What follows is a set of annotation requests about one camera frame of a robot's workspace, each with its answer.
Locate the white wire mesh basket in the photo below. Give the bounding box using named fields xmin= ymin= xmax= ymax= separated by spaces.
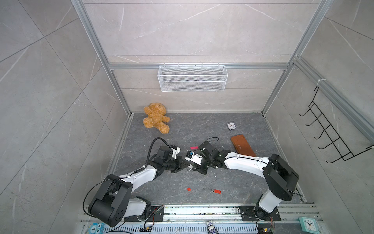
xmin=157 ymin=65 xmax=228 ymax=92

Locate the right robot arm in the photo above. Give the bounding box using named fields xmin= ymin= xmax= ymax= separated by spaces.
xmin=186 ymin=141 xmax=300 ymax=217

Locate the teal alarm clock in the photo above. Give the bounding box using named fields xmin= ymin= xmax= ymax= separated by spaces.
xmin=299 ymin=217 xmax=320 ymax=234

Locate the blue cartoon alarm clock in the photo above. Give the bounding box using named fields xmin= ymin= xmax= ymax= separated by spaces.
xmin=86 ymin=223 xmax=105 ymax=234

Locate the red usb drive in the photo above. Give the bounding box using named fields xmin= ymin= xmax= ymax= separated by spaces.
xmin=212 ymin=189 xmax=222 ymax=194

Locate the black wire hook rack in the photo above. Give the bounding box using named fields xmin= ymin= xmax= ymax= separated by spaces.
xmin=299 ymin=87 xmax=374 ymax=164

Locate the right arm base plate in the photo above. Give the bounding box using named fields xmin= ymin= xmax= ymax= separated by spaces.
xmin=238 ymin=205 xmax=281 ymax=221

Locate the brown teddy bear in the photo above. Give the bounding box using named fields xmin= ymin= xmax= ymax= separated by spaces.
xmin=143 ymin=102 xmax=170 ymax=134

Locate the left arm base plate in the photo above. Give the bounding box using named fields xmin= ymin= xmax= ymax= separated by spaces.
xmin=129 ymin=205 xmax=165 ymax=222

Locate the brown leather wallet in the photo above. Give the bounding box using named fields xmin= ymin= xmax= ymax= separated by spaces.
xmin=231 ymin=134 xmax=256 ymax=157

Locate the small purple toy figure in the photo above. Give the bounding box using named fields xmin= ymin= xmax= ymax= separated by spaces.
xmin=206 ymin=221 xmax=219 ymax=234

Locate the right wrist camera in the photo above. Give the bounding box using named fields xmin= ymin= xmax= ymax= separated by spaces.
xmin=185 ymin=149 xmax=203 ymax=170

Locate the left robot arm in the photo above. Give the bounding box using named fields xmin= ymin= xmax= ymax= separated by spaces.
xmin=82 ymin=137 xmax=186 ymax=227

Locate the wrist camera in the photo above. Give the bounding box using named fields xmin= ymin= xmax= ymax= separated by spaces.
xmin=171 ymin=145 xmax=181 ymax=159
xmin=185 ymin=149 xmax=203 ymax=170

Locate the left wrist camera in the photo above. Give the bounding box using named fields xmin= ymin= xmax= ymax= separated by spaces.
xmin=171 ymin=145 xmax=181 ymax=159

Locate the small square pink-white packet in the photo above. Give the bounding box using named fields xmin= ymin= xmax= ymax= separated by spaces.
xmin=227 ymin=122 xmax=236 ymax=130

